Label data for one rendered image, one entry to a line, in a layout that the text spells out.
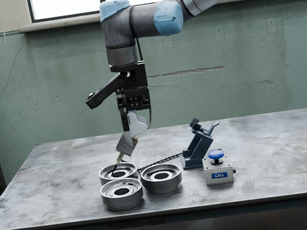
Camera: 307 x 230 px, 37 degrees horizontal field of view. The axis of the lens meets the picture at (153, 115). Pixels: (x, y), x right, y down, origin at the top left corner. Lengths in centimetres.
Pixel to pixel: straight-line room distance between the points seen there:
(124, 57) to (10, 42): 182
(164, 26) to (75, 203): 51
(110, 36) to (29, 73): 181
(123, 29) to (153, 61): 168
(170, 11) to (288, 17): 183
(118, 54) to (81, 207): 40
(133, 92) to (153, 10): 21
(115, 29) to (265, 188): 52
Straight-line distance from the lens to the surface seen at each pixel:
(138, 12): 107
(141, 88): 112
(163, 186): 116
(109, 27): 109
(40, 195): 131
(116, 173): 127
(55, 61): 281
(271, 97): 289
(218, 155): 117
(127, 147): 118
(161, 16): 104
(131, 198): 111
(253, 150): 137
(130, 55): 110
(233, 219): 152
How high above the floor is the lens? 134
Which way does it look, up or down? 17 degrees down
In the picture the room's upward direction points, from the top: 9 degrees counter-clockwise
